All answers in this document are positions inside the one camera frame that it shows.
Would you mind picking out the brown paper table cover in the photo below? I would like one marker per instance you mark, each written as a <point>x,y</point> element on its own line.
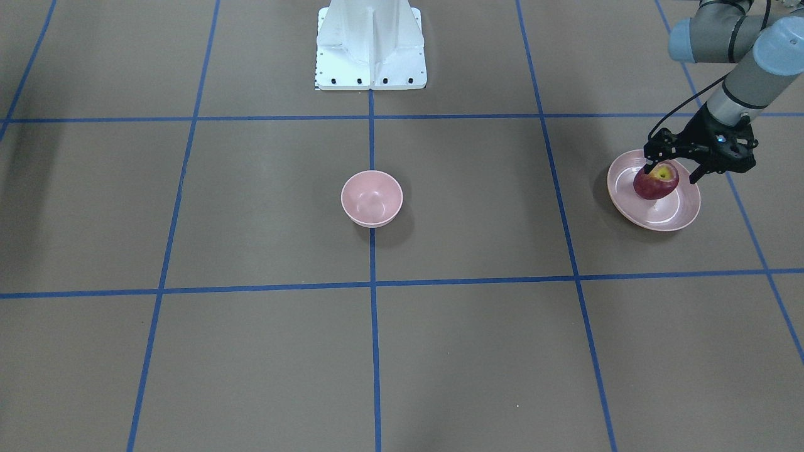
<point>178,273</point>

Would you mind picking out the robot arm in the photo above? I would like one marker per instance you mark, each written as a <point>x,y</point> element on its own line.
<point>766,53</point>

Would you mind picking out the pink plate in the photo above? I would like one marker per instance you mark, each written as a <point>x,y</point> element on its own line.
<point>668,214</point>

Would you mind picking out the red apple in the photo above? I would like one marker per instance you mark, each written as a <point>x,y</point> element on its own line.
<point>661,181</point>

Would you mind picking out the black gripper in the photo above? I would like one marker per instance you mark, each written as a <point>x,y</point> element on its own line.
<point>702,134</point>

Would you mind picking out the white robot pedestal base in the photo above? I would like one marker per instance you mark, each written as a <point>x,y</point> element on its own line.
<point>370,45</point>

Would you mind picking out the pink bowl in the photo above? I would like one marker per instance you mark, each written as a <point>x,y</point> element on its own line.
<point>372,199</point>

